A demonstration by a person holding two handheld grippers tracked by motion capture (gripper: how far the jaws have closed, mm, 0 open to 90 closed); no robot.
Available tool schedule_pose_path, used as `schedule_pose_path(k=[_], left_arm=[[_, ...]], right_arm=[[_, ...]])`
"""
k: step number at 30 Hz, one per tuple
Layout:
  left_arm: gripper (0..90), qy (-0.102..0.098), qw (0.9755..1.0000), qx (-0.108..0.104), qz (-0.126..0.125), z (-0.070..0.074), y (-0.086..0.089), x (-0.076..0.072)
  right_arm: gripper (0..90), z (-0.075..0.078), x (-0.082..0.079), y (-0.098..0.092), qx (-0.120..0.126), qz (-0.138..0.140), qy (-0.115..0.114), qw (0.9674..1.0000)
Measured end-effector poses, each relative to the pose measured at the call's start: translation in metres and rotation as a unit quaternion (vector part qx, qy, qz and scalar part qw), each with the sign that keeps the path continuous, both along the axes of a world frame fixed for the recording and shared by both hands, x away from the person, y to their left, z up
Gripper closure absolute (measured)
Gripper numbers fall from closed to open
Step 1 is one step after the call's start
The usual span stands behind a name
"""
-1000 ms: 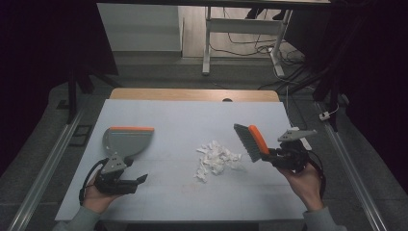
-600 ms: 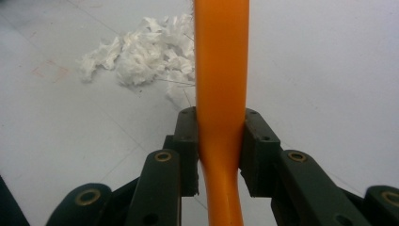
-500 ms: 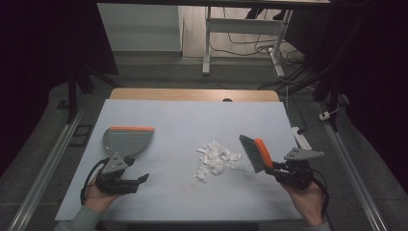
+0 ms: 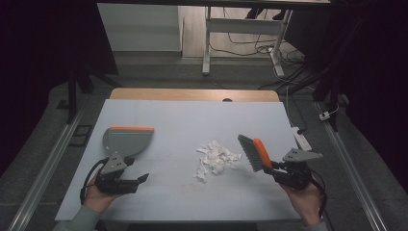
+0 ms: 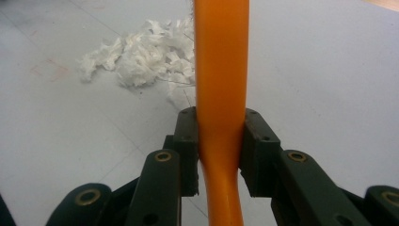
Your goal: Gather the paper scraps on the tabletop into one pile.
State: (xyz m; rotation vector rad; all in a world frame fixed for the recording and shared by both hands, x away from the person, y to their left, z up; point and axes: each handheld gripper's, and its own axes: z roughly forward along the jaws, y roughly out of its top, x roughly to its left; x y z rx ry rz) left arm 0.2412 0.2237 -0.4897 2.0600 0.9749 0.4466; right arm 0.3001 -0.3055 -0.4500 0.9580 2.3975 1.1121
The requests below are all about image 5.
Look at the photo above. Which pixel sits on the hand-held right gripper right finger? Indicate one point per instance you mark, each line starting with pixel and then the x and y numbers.
pixel 260 163

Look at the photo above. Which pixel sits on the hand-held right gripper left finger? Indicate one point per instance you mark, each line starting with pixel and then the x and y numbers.
pixel 187 163

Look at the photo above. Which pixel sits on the heap of crumpled white tissues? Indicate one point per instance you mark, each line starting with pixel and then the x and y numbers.
pixel 144 59

